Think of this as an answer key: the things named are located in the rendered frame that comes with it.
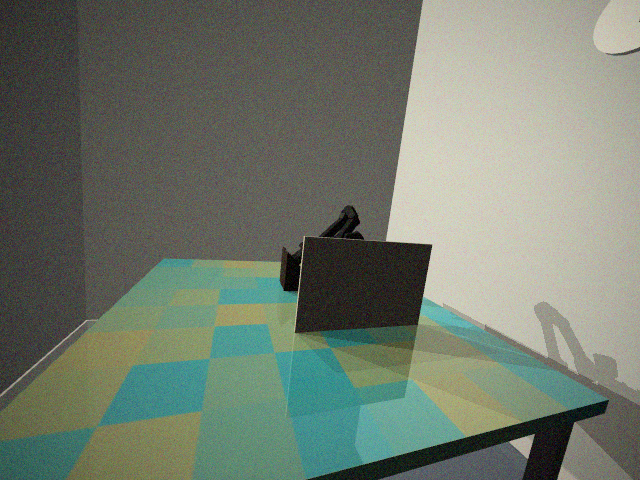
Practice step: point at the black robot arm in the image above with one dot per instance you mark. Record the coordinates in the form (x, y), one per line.
(346, 223)

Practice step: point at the beige flat rectangular board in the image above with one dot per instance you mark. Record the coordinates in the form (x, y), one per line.
(354, 284)

